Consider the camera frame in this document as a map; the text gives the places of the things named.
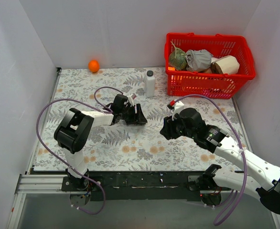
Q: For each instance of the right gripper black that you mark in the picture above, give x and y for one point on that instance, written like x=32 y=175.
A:
x=169 y=128

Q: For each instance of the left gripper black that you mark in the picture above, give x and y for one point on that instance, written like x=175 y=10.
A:
x=131 y=114

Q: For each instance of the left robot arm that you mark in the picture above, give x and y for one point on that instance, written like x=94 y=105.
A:
x=73 y=131

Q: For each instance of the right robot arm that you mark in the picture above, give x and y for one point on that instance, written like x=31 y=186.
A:
x=258 y=178

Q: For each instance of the floral patterned table mat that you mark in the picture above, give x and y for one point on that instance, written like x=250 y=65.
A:
x=120 y=147

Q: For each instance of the white bottle black cap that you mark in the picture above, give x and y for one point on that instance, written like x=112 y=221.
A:
x=149 y=83

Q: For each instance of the red plastic shopping basket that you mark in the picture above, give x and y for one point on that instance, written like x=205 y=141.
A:
x=218 y=86

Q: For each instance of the orange fruit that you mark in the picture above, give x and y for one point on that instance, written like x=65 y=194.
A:
x=93 y=66

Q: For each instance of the green netted melon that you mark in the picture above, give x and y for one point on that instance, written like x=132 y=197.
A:
x=177 y=58

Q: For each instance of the grey crumpled cloth bag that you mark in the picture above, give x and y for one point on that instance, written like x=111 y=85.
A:
x=198 y=61

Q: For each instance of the beige paper roll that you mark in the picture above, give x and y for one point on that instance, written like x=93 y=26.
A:
x=225 y=65

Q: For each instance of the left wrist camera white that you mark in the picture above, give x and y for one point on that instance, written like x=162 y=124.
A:
x=131 y=99

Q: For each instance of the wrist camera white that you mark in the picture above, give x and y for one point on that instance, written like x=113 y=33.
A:
x=131 y=99
x=175 y=107

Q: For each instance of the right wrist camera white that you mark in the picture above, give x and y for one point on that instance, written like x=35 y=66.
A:
x=175 y=107

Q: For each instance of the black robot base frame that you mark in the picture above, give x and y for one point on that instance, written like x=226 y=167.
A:
x=142 y=185

